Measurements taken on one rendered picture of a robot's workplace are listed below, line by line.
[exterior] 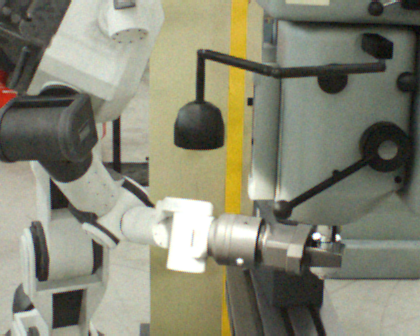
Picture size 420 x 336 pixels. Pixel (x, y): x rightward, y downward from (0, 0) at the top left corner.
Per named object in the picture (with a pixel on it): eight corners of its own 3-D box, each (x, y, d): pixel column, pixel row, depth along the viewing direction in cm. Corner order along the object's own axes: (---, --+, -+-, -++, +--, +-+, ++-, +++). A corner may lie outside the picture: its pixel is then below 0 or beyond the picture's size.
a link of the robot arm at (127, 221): (162, 261, 138) (118, 250, 154) (192, 216, 142) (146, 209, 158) (120, 227, 134) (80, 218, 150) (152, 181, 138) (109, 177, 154)
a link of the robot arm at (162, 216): (187, 199, 127) (150, 195, 138) (180, 253, 125) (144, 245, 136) (220, 204, 130) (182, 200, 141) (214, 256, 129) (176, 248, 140)
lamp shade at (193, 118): (164, 140, 111) (164, 98, 109) (206, 134, 115) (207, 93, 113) (191, 153, 105) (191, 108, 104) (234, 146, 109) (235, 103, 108)
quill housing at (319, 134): (281, 238, 113) (292, 20, 105) (265, 192, 133) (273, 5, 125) (406, 236, 115) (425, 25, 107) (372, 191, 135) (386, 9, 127)
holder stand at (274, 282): (271, 308, 169) (275, 224, 164) (249, 266, 189) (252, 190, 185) (323, 304, 171) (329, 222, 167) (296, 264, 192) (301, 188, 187)
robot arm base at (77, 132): (7, 181, 131) (-18, 135, 124) (30, 129, 140) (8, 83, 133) (86, 181, 129) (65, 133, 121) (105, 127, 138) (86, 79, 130)
